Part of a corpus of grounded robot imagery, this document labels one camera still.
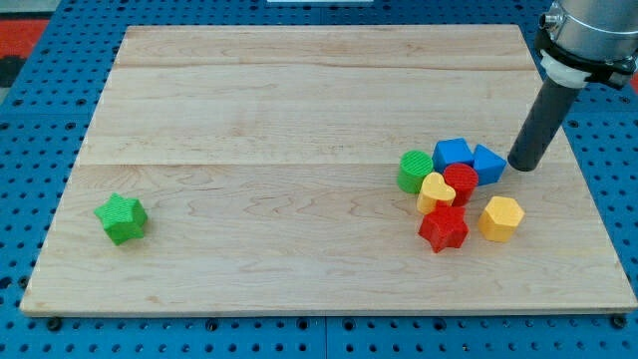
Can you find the red cylinder block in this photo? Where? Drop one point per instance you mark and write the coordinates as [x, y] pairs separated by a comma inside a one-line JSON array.
[[463, 179]]

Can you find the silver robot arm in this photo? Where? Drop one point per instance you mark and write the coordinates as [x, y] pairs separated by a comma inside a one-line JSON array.
[[578, 42]]

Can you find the blue triangle block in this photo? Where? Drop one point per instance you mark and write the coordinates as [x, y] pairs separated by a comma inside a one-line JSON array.
[[488, 165]]

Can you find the green star block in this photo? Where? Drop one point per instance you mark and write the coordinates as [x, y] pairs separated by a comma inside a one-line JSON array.
[[122, 218]]

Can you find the green cylinder block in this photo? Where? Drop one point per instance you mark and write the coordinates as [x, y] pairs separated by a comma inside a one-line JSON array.
[[414, 166]]

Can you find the wooden board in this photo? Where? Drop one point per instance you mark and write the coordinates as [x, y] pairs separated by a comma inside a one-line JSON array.
[[266, 159]]

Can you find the yellow hexagon block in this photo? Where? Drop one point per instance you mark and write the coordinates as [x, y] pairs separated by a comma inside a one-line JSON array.
[[500, 219]]

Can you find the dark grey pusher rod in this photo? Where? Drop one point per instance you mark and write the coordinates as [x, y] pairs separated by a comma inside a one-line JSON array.
[[545, 117]]

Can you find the yellow heart block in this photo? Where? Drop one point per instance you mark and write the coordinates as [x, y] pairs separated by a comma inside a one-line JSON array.
[[434, 190]]

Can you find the red star block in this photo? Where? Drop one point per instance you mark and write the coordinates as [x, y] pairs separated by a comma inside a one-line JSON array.
[[444, 227]]

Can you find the blue cube block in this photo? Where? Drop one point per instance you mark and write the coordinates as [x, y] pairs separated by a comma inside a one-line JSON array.
[[452, 151]]

